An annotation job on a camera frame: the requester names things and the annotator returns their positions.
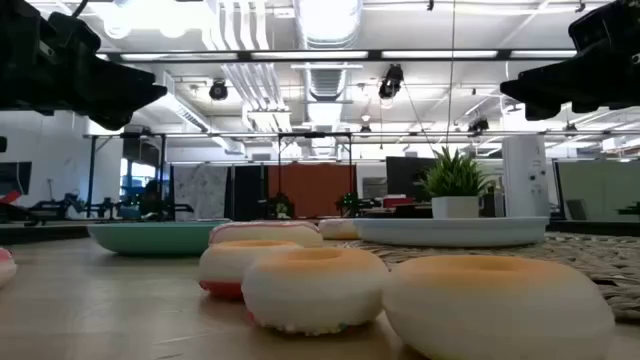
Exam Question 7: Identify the red box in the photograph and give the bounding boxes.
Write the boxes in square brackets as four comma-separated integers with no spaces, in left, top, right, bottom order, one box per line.
[382,195,415,209]

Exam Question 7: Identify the cream donut with sprinkles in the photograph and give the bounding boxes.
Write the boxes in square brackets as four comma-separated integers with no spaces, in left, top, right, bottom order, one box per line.
[241,247,390,336]

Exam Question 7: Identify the small cream toy donut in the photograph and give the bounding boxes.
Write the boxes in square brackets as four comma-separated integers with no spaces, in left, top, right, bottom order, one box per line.
[317,218,361,241]

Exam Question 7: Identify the white cylindrical appliance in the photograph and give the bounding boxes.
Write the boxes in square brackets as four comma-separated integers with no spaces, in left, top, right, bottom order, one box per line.
[501,134,551,219]

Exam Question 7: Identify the black overhead frame beam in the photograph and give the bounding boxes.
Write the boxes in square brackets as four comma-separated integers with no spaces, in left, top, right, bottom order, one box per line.
[97,48,581,63]

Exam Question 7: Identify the background black robot arms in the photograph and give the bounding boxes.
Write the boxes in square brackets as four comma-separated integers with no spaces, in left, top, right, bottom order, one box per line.
[28,192,120,222]

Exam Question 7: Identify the wall-mounted dark screen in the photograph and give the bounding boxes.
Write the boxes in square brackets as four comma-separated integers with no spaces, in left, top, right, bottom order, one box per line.
[0,161,33,196]

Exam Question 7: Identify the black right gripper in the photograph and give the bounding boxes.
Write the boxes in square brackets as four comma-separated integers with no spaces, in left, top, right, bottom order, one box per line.
[499,0,640,122]

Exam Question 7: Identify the black monitor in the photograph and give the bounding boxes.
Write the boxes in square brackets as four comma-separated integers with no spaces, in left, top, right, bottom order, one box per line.
[385,156,439,203]

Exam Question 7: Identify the green artificial plant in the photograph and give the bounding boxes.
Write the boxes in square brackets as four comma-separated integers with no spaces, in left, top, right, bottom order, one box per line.
[418,145,495,199]

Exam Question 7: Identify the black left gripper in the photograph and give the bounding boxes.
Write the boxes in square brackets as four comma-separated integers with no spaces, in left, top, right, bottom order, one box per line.
[0,0,169,132]

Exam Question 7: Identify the black ceiling spotlight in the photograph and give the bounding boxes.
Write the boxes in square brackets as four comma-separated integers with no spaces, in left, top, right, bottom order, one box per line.
[208,79,230,102]

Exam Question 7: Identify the large cream toy donut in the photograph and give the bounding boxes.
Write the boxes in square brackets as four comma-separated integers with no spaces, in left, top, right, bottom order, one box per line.
[382,254,617,360]

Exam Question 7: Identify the person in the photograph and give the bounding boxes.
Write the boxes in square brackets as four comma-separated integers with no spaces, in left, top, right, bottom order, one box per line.
[138,179,164,220]

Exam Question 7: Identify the round woven placemat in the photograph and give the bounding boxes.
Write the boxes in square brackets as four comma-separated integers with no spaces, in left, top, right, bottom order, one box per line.
[329,231,640,323]

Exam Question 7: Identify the grey patterned partition panel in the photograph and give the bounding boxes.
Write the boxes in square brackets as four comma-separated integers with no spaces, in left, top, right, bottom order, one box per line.
[172,164,229,220]

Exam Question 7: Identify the pale blue plate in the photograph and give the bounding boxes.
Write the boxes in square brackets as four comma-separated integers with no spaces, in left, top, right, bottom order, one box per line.
[352,216,551,249]

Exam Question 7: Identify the pale green partition panel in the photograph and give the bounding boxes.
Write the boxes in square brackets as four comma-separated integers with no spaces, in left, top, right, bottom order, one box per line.
[553,159,640,222]

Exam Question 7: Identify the white donut with pink stripe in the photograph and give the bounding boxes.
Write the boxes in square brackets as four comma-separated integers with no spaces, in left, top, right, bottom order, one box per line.
[0,246,18,289]

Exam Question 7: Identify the teal plate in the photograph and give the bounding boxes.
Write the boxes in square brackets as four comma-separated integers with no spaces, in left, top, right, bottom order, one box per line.
[86,220,231,258]

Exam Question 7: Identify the white plant pot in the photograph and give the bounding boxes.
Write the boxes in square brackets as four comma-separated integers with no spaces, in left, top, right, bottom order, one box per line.
[431,195,480,220]

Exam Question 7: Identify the cream donut with pink icing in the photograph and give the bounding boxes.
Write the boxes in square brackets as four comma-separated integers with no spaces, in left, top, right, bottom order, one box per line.
[208,220,325,249]

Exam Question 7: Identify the cream donut with red icing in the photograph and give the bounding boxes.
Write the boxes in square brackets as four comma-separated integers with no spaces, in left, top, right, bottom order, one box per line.
[198,239,304,301]

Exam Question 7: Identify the black hanging camera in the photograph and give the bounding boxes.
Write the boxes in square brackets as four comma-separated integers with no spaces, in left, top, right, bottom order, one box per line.
[377,63,405,100]

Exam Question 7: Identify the orange partition panel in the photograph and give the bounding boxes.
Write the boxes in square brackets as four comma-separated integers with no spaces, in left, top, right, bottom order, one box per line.
[267,163,358,219]

